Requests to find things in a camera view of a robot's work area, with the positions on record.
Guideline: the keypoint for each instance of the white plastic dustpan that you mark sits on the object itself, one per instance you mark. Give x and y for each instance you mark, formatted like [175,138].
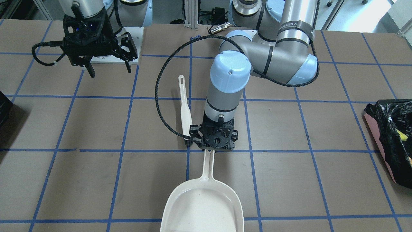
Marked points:
[203,204]

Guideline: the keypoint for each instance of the yellow green sponge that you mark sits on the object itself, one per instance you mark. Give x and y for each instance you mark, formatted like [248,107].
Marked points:
[402,136]

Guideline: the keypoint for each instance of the black bag lined bin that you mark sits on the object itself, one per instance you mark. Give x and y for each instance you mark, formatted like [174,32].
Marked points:
[383,118]
[5,107]

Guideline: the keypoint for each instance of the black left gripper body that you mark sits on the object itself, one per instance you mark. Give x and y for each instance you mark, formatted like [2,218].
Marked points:
[194,132]

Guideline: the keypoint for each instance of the white hand brush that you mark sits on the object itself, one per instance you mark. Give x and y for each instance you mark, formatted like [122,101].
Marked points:
[185,113]

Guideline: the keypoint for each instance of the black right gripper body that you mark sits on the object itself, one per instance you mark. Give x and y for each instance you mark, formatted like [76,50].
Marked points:
[113,36]

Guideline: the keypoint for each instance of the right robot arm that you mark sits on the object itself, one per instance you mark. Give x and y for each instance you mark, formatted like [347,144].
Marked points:
[122,14]

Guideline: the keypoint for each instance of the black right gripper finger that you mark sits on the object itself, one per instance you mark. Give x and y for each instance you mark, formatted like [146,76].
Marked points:
[90,69]
[128,66]

